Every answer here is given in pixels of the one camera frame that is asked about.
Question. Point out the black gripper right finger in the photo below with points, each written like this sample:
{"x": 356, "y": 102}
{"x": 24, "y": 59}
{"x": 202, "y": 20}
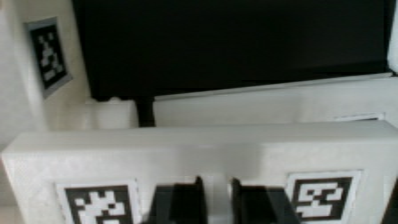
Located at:
{"x": 260, "y": 204}

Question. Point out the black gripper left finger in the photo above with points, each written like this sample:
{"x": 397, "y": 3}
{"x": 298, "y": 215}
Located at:
{"x": 178, "y": 204}

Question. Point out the white cabinet door with tag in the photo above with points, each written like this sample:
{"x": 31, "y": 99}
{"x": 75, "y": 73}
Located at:
{"x": 84, "y": 173}

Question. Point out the white cabinet body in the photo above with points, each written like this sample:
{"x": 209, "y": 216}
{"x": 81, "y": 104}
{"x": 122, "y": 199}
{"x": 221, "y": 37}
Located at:
{"x": 45, "y": 98}

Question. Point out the white U-shaped obstacle wall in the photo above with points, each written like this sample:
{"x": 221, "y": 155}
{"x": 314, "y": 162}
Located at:
{"x": 329, "y": 77}

